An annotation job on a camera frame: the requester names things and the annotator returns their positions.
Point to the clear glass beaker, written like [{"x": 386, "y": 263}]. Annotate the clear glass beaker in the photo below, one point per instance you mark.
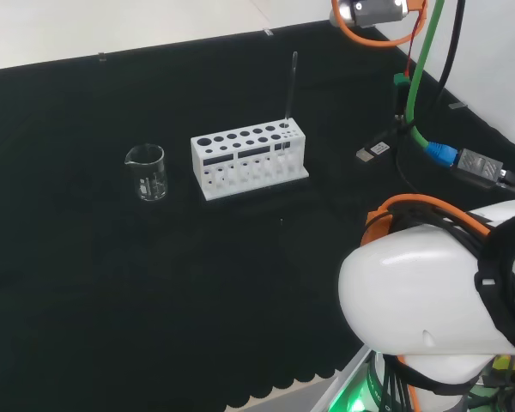
[{"x": 148, "y": 171}]

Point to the white test tube rack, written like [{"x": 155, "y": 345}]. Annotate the white test tube rack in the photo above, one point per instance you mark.
[{"x": 244, "y": 148}]

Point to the clear glass rod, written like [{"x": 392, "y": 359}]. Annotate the clear glass rod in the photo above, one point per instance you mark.
[{"x": 290, "y": 86}]

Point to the grey metal base frame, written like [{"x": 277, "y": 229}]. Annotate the grey metal base frame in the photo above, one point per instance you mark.
[{"x": 341, "y": 382}]

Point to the small metal cloth clip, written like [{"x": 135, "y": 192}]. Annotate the small metal cloth clip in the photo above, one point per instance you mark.
[
  {"x": 457, "y": 105},
  {"x": 267, "y": 31},
  {"x": 102, "y": 56}
]

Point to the black bench cloth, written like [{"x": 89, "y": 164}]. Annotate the black bench cloth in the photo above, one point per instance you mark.
[{"x": 111, "y": 279}]

